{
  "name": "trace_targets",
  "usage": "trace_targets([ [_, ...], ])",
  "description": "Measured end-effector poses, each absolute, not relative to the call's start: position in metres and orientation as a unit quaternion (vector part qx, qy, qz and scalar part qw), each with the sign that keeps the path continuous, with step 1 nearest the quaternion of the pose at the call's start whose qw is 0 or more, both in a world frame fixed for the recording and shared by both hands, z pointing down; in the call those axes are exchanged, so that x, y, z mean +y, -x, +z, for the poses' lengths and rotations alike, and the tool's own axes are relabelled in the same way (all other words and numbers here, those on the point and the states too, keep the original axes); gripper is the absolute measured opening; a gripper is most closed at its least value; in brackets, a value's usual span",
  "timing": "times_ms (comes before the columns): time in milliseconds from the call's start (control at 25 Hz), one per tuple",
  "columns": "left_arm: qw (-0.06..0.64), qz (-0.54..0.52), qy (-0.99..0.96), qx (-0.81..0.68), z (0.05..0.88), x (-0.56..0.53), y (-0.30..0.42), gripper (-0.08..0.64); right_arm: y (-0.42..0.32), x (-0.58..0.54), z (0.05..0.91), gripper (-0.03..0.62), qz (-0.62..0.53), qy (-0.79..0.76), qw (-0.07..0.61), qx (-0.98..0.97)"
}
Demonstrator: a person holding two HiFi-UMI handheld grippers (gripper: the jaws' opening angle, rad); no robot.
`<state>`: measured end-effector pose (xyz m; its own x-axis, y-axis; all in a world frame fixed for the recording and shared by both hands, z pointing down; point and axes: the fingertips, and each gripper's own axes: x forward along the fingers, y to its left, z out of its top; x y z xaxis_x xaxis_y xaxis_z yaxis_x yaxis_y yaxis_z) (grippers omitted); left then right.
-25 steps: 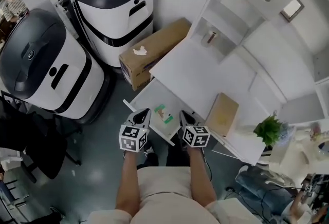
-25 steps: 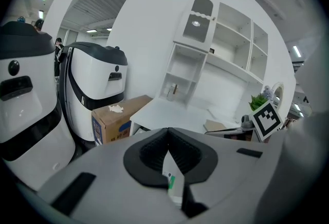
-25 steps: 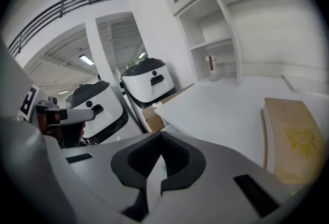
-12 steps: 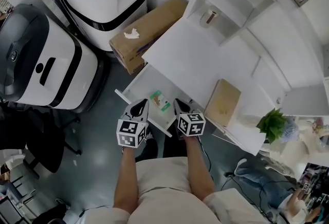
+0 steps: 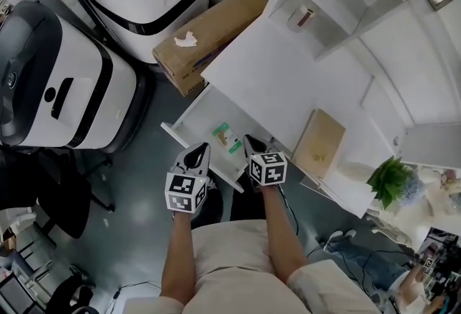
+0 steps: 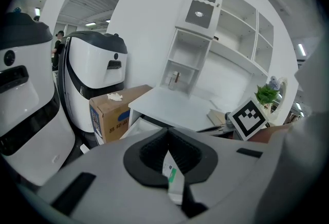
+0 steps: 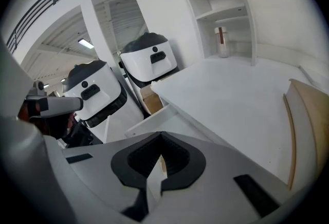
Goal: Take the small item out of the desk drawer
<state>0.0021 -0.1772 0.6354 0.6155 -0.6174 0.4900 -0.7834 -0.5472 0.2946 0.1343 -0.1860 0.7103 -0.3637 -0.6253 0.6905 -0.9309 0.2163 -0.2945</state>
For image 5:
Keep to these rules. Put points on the person's black trousers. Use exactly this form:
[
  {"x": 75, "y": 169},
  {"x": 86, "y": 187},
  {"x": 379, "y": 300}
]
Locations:
[{"x": 246, "y": 204}]

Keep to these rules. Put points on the purple flowers with green leaves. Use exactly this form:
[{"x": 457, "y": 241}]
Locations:
[{"x": 390, "y": 179}]

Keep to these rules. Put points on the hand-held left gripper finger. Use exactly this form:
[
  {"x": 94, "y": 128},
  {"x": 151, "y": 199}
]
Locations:
[
  {"x": 182, "y": 157},
  {"x": 206, "y": 161}
]

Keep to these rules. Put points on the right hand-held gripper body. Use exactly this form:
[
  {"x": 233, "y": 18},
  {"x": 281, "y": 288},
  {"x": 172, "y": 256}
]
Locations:
[{"x": 268, "y": 168}]

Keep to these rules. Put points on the small white drawer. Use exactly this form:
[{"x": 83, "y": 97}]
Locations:
[{"x": 205, "y": 118}]

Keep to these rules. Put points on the person's beige shirt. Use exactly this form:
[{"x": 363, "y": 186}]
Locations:
[{"x": 234, "y": 269}]

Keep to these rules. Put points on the small green white packet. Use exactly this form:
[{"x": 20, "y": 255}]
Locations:
[{"x": 226, "y": 138}]

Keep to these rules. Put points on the pink flower bouquet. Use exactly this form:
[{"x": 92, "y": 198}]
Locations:
[{"x": 450, "y": 179}]

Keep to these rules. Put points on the brown cardboard box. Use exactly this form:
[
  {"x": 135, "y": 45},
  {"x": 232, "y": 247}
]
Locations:
[{"x": 205, "y": 31}]

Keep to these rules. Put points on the white carved chair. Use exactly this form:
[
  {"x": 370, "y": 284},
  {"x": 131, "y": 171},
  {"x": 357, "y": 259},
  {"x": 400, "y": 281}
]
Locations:
[{"x": 414, "y": 222}]

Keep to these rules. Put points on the black bag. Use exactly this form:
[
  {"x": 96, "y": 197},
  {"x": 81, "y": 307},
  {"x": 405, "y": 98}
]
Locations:
[{"x": 72, "y": 296}]

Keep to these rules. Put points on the white desk with shelves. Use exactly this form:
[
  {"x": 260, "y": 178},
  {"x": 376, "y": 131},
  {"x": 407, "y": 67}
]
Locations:
[{"x": 288, "y": 82}]

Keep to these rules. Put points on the person's left forearm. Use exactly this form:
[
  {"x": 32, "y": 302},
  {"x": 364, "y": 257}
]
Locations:
[{"x": 178, "y": 255}]

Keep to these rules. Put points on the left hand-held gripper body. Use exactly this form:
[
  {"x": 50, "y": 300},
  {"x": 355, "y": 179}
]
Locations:
[{"x": 183, "y": 192}]

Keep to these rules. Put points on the person's right forearm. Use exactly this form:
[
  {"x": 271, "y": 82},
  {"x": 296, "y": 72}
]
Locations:
[{"x": 284, "y": 240}]

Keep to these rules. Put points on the black office chair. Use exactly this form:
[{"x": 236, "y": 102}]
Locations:
[{"x": 54, "y": 190}]

